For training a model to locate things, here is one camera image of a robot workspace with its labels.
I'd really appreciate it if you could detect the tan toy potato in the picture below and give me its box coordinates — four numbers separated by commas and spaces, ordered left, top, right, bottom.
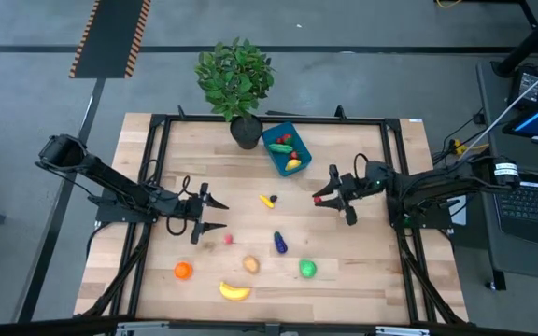
242, 255, 261, 275

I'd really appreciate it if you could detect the black stand leg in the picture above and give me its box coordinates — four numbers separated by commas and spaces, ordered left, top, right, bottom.
491, 0, 538, 78

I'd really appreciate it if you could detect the black aluminium table frame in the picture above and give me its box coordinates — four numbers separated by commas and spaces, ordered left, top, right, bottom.
76, 105, 470, 327

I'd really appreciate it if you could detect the black hazard-striped floor mat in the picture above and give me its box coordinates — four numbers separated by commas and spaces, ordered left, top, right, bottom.
68, 0, 152, 79

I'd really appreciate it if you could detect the black laptop keyboard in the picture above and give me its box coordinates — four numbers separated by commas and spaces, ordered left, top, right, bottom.
477, 167, 538, 249

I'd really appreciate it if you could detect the white cable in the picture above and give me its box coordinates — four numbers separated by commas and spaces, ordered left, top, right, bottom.
462, 54, 538, 158

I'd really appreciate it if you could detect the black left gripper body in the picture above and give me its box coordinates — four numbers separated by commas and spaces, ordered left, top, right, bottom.
175, 194, 203, 220

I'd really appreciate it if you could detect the orange toy orange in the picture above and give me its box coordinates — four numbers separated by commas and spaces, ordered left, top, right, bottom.
173, 261, 194, 281

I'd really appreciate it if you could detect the green potted plant black pot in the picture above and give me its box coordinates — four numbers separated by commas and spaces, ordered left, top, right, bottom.
193, 36, 276, 151

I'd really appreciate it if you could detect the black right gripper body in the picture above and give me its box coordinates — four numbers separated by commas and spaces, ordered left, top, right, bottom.
342, 173, 369, 201

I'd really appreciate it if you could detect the blue plastic tupperware container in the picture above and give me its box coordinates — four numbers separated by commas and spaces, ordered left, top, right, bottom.
261, 120, 313, 178

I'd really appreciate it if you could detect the dark grey side desk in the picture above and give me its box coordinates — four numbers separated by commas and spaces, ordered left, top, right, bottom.
476, 53, 538, 293

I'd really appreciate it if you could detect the yellow toy banana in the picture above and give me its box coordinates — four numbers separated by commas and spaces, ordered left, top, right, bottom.
218, 281, 252, 302

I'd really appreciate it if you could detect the black power adapter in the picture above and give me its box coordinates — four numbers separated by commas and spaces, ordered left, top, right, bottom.
511, 64, 538, 109

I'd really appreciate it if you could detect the purple toy eggplant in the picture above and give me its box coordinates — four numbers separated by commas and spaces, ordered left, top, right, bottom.
273, 231, 289, 256

